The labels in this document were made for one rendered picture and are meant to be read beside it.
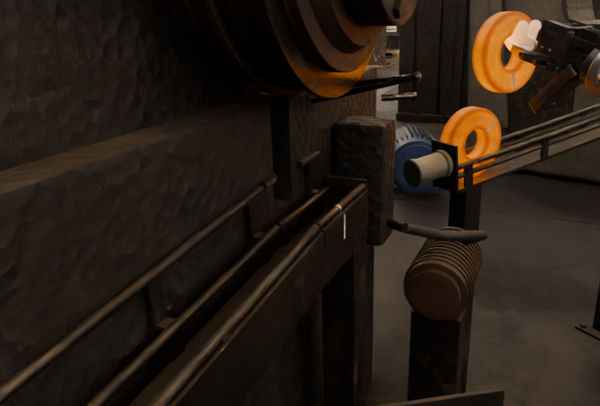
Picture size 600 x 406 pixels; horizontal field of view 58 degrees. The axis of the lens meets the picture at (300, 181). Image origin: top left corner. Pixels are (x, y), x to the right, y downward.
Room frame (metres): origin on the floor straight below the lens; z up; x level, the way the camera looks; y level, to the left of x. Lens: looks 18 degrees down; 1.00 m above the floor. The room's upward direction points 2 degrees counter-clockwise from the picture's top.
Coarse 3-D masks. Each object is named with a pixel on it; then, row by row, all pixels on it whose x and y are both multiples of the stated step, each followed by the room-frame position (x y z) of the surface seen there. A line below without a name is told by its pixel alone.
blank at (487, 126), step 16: (464, 112) 1.14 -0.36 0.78; (480, 112) 1.15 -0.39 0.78; (448, 128) 1.13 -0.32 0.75; (464, 128) 1.13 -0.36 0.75; (480, 128) 1.15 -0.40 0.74; (496, 128) 1.17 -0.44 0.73; (464, 144) 1.13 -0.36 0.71; (480, 144) 1.18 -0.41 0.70; (496, 144) 1.18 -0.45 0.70; (464, 160) 1.13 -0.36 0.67
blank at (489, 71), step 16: (496, 16) 1.08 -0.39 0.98; (512, 16) 1.08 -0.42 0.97; (528, 16) 1.10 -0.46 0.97; (480, 32) 1.07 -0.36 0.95; (496, 32) 1.06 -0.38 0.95; (512, 32) 1.08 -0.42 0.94; (480, 48) 1.06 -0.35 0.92; (496, 48) 1.06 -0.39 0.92; (480, 64) 1.05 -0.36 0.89; (496, 64) 1.06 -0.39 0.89; (512, 64) 1.11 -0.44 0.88; (528, 64) 1.10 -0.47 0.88; (480, 80) 1.07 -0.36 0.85; (496, 80) 1.06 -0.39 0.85; (512, 80) 1.08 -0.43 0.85
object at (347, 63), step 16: (288, 0) 0.61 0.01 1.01; (304, 0) 0.62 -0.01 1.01; (320, 0) 0.63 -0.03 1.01; (336, 0) 0.65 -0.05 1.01; (288, 16) 0.62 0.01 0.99; (304, 16) 0.62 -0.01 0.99; (320, 16) 0.64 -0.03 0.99; (336, 16) 0.65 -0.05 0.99; (304, 32) 0.63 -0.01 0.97; (320, 32) 0.65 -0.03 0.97; (336, 32) 0.67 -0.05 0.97; (352, 32) 0.70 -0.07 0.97; (368, 32) 0.75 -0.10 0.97; (304, 48) 0.65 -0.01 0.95; (320, 48) 0.65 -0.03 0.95; (336, 48) 0.70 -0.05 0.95; (352, 48) 0.72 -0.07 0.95; (368, 48) 0.81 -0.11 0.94; (320, 64) 0.69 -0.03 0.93; (336, 64) 0.70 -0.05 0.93; (352, 64) 0.75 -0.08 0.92
